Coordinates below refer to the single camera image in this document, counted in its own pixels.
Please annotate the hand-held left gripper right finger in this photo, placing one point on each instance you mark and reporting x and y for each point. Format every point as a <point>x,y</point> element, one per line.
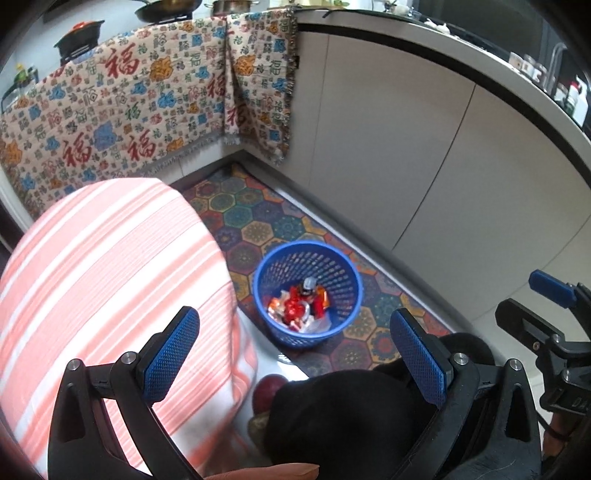
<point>418,355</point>

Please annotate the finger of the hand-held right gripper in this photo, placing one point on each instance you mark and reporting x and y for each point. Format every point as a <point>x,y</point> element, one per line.
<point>526,323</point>
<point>549,286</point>

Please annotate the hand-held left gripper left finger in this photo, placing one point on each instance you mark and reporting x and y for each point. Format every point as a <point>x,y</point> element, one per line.
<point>171,355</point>

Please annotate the torn white wrapper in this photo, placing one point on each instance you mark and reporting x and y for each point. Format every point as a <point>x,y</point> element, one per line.
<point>316,324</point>

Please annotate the orange snack wrapper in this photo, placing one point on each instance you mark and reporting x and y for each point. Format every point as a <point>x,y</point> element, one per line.
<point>275,308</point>

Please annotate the crushed red can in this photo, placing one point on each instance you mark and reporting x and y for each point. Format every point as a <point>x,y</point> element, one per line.
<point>295,311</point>

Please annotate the blue plastic basket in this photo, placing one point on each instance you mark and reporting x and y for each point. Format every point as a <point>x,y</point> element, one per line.
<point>277,272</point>

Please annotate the person's right forearm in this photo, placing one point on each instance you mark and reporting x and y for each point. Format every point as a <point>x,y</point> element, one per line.
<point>556,438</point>

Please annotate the person's left hand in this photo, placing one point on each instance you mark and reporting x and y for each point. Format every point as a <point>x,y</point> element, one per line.
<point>263,473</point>

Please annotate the person's dark trouser leg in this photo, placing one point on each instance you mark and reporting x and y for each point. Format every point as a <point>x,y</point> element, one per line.
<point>351,415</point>

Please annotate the orange striped tablecloth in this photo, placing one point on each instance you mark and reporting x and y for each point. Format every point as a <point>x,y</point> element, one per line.
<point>101,286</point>

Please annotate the dark red round object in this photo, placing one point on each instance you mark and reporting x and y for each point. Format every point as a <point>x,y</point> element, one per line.
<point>268,392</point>

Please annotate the hexagon patterned floor mat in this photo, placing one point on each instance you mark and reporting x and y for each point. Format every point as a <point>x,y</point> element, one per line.
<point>268,217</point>

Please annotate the white plastic bottle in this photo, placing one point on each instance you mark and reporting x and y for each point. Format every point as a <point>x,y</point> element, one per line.
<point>577,99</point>

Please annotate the white kitchen counter cabinet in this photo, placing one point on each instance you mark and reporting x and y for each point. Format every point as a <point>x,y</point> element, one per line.
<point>415,138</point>

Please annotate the chrome kitchen faucet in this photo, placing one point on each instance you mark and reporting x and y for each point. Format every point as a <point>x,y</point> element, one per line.
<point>555,64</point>

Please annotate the large printed blanket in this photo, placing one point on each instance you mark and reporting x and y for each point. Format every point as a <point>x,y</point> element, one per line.
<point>115,106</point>

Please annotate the white garlic bulbs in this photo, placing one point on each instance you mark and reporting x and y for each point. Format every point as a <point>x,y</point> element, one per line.
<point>436,25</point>

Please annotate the small printed blanket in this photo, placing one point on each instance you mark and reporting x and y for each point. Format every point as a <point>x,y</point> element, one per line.
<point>263,83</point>

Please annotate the black clay pot red lid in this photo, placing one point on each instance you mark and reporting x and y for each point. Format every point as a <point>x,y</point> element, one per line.
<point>78,39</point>

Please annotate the black wok with lid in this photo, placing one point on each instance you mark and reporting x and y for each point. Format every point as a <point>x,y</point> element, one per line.
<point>166,10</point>

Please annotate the stainless steel pot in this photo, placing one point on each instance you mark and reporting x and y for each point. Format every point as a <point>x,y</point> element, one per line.
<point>235,7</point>

